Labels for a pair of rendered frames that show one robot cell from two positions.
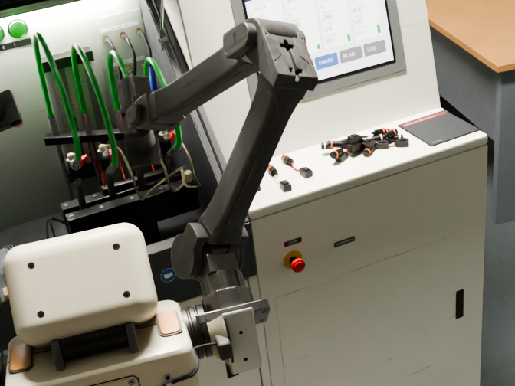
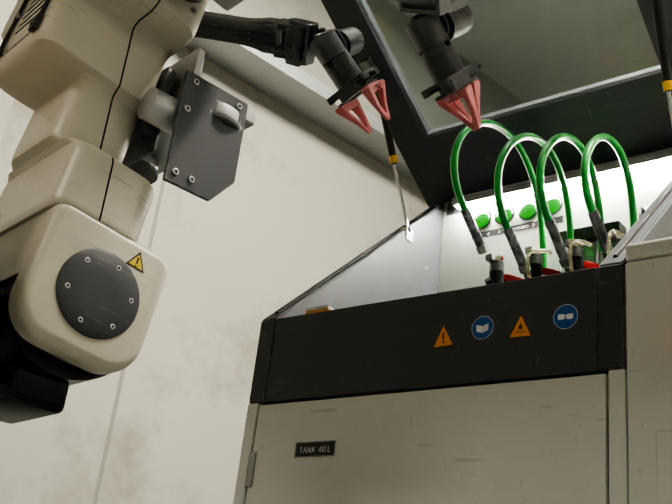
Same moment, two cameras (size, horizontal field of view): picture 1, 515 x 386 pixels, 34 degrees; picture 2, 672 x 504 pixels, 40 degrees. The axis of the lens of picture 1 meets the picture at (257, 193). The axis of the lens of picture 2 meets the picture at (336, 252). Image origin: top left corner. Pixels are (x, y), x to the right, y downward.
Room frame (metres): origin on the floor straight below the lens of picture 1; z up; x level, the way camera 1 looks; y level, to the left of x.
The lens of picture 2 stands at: (0.81, -0.82, 0.37)
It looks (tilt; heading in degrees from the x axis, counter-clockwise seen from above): 24 degrees up; 60
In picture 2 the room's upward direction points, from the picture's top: 7 degrees clockwise
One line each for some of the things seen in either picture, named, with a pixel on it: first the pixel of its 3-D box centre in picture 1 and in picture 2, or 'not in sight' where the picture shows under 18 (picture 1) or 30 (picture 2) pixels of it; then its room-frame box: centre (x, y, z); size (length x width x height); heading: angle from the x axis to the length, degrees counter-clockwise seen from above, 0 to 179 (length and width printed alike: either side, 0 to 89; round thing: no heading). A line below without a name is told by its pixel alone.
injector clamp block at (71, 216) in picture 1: (132, 217); not in sight; (1.93, 0.33, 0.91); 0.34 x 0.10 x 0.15; 110
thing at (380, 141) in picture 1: (364, 141); not in sight; (2.01, -0.30, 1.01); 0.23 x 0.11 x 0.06; 110
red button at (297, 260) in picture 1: (296, 263); not in sight; (1.78, -0.08, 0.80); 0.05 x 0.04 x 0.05; 110
